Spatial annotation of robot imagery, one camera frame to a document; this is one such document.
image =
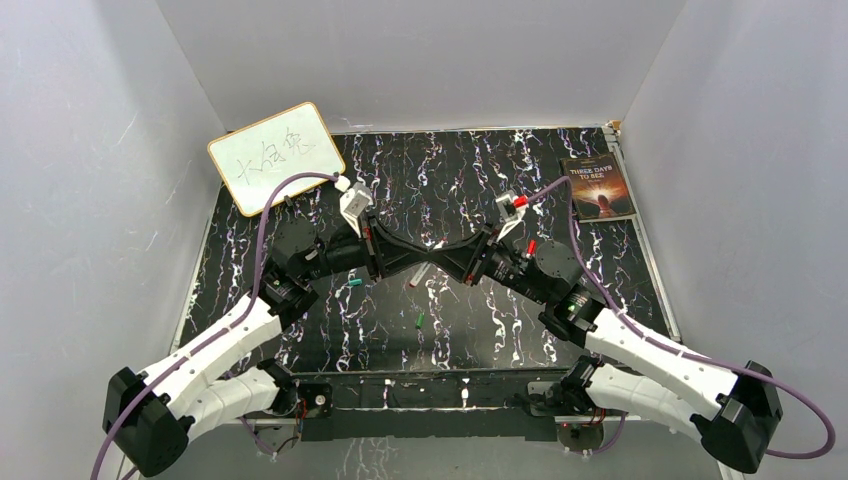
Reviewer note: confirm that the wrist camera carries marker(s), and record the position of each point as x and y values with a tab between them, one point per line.
512	208
354	200

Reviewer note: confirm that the small whiteboard wooden frame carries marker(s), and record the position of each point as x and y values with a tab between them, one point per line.
252	161

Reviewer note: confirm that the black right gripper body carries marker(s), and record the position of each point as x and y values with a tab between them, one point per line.
508	267

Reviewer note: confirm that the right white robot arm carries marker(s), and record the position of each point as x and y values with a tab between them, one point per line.
732	415

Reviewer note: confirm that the dark paperback book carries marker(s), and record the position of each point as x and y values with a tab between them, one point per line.
599	189

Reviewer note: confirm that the white pen red tip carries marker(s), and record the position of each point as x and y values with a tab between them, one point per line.
419	275

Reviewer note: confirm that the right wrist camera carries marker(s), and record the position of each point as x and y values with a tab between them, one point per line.
512	208

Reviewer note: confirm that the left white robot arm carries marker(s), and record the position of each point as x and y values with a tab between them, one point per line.
152	416

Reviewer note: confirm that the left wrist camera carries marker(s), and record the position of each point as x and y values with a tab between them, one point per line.
354	200

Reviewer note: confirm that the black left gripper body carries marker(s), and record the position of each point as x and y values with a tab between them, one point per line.
342	255

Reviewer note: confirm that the red pen cap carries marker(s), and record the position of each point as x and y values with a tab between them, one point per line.
531	247

